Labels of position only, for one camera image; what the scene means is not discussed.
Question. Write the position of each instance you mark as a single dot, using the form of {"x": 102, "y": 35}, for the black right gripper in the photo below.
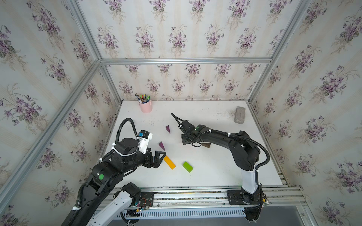
{"x": 184, "y": 141}

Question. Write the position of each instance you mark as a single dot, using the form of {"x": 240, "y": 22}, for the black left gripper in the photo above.
{"x": 150, "y": 163}

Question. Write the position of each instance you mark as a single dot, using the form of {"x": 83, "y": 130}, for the purple triangle block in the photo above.
{"x": 168, "y": 129}
{"x": 162, "y": 146}

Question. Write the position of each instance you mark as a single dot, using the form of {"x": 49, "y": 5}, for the green rectangular block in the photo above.
{"x": 187, "y": 167}

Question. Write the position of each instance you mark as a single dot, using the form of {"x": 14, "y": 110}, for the brown triangle block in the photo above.
{"x": 207, "y": 145}

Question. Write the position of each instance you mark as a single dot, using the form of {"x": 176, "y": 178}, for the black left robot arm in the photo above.
{"x": 129, "y": 151}

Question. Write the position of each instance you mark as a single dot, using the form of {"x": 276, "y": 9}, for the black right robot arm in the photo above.
{"x": 248, "y": 154}

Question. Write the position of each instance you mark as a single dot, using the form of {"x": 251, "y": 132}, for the yellow rectangular block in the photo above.
{"x": 169, "y": 162}

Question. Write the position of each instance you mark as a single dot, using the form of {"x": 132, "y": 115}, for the pink pen cup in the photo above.
{"x": 146, "y": 107}

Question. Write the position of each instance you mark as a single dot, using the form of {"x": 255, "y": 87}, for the colourful pens bundle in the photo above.
{"x": 143, "y": 99}

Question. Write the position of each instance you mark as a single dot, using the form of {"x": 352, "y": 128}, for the grey rectangular stone block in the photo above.
{"x": 239, "y": 117}

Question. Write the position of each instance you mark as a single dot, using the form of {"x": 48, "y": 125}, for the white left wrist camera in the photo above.
{"x": 144, "y": 138}

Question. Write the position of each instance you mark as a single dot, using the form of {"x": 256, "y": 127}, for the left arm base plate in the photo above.
{"x": 142, "y": 200}

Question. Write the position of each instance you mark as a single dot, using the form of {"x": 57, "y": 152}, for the aluminium mounting rail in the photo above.
{"x": 179, "y": 197}

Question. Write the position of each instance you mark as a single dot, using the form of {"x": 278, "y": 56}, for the white slotted cable duct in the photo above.
{"x": 190, "y": 213}

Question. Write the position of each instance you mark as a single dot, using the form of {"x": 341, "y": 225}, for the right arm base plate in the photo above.
{"x": 241, "y": 197}

